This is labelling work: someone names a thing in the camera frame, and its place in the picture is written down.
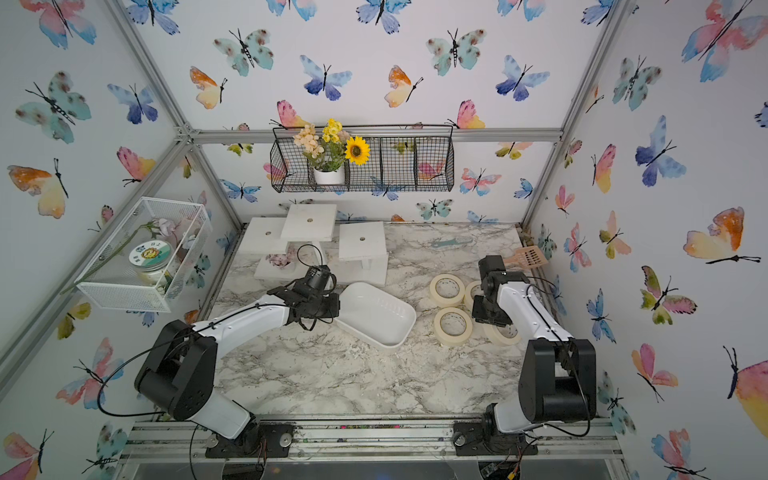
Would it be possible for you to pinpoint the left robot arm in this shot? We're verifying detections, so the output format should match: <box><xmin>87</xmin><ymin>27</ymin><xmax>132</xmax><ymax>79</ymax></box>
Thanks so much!
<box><xmin>134</xmin><ymin>285</ymin><xmax>340</xmax><ymax>440</ymax></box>

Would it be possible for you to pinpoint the black wire wall basket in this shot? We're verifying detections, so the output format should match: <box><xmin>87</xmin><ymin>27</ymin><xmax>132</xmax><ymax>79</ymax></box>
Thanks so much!
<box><xmin>269</xmin><ymin>124</ymin><xmax>456</xmax><ymax>194</ymax></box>

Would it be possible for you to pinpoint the artificial flower pot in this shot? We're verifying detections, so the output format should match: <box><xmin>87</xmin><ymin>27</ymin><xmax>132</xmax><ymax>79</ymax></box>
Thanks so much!
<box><xmin>293</xmin><ymin>119</ymin><xmax>372</xmax><ymax>186</ymax></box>

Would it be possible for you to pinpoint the masking tape roll four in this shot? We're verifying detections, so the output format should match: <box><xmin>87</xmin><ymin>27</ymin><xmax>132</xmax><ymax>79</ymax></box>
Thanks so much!
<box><xmin>482</xmin><ymin>324</ymin><xmax>521</xmax><ymax>347</ymax></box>

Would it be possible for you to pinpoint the masking tape roll one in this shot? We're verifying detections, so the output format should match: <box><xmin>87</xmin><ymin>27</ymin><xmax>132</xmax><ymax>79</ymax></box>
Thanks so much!
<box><xmin>429</xmin><ymin>274</ymin><xmax>466</xmax><ymax>308</ymax></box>

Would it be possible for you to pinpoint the masking tape roll two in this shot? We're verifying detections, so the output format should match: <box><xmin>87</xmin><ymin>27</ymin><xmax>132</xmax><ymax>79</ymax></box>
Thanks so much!
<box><xmin>433</xmin><ymin>307</ymin><xmax>473</xmax><ymax>347</ymax></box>

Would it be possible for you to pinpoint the aluminium front rail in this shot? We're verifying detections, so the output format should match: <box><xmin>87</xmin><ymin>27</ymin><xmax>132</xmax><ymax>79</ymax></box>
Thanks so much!
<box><xmin>120</xmin><ymin>416</ymin><xmax>624</xmax><ymax>464</ymax></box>

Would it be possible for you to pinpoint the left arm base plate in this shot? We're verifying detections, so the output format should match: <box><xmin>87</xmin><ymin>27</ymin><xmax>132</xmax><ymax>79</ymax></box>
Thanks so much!
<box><xmin>205</xmin><ymin>422</ymin><xmax>295</xmax><ymax>461</ymax></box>

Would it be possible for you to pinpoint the masking tape roll three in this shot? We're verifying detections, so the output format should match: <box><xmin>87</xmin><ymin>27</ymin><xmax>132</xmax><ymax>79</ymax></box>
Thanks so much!
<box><xmin>463</xmin><ymin>280</ymin><xmax>484</xmax><ymax>313</ymax></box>

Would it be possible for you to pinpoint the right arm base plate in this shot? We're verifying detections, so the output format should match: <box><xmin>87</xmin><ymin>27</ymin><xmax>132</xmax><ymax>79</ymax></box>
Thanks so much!
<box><xmin>451</xmin><ymin>421</ymin><xmax>538</xmax><ymax>457</ymax></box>

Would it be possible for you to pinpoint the green lid jar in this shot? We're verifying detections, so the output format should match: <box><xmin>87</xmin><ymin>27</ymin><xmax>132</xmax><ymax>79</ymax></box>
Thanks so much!
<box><xmin>128</xmin><ymin>239</ymin><xmax>172</xmax><ymax>285</ymax></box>

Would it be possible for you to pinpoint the white plastic storage tray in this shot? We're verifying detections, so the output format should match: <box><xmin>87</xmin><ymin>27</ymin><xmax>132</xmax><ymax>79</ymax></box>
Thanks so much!
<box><xmin>333</xmin><ymin>282</ymin><xmax>417</xmax><ymax>352</ymax></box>

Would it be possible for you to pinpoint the white tiered display stand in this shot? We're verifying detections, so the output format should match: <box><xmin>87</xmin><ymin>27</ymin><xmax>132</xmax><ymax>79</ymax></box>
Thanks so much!
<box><xmin>237</xmin><ymin>204</ymin><xmax>389</xmax><ymax>286</ymax></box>

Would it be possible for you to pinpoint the clear acrylic wall box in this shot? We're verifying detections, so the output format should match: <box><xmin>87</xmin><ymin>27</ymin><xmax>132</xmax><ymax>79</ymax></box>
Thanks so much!
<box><xmin>74</xmin><ymin>197</ymin><xmax>212</xmax><ymax>313</ymax></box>

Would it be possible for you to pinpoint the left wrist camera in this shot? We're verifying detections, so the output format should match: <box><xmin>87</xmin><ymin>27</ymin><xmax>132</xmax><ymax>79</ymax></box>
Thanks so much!
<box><xmin>304</xmin><ymin>265</ymin><xmax>337</xmax><ymax>295</ymax></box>

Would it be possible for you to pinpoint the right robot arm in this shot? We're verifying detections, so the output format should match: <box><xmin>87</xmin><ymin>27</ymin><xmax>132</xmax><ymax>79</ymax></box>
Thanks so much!
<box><xmin>472</xmin><ymin>255</ymin><xmax>597</xmax><ymax>434</ymax></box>

